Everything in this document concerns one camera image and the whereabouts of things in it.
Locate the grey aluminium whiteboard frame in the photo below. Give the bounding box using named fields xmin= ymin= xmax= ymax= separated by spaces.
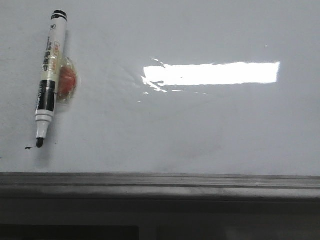
xmin=0 ymin=172 xmax=320 ymax=201

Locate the red magnet taped to marker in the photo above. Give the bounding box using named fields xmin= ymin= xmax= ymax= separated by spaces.
xmin=57 ymin=56 xmax=78 ymax=105

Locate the white whiteboard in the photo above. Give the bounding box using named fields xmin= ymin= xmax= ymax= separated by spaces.
xmin=0 ymin=0 xmax=320 ymax=176

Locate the black white whiteboard marker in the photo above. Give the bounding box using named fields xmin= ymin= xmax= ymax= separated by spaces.
xmin=35 ymin=10 xmax=68 ymax=148

